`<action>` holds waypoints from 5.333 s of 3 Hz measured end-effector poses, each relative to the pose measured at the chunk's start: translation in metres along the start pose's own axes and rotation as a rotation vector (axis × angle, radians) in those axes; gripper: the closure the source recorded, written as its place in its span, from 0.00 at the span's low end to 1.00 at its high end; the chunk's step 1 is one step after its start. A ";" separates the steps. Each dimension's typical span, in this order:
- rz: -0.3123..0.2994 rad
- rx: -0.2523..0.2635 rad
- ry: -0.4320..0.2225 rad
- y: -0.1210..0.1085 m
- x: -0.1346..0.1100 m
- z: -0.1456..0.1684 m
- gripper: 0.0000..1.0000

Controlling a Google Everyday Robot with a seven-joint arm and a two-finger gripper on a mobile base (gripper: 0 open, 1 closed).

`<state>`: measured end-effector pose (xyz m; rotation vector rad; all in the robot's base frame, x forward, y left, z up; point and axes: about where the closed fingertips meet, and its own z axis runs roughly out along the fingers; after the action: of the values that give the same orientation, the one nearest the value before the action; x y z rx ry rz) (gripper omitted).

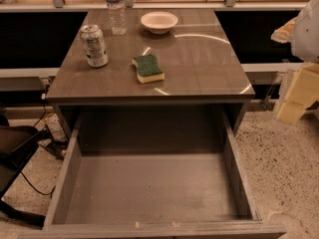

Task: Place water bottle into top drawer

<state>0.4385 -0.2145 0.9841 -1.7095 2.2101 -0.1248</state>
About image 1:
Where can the green and yellow sponge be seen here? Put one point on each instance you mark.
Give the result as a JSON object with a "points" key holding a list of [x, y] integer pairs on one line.
{"points": [[148, 69]]}

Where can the grey cabinet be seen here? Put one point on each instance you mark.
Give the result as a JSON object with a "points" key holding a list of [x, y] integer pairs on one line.
{"points": [[192, 63]]}

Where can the open grey top drawer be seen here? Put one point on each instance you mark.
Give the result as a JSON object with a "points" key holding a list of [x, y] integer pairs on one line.
{"points": [[153, 173]]}

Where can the white paper bowl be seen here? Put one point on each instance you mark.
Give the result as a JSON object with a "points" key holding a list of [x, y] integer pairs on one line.
{"points": [[159, 22]]}

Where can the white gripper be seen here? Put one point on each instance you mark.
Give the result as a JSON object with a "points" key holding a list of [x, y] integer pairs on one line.
{"points": [[307, 37]]}

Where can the clear plastic water bottle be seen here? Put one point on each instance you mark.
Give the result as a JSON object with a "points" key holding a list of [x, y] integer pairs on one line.
{"points": [[117, 14]]}

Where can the black chair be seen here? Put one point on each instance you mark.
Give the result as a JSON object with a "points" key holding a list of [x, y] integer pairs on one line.
{"points": [[17, 146]]}

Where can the silver soda can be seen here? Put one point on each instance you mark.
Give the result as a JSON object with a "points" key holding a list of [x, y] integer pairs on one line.
{"points": [[94, 45]]}

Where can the clear acrylic bracket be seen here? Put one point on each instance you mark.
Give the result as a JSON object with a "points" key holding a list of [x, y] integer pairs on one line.
{"points": [[276, 82]]}

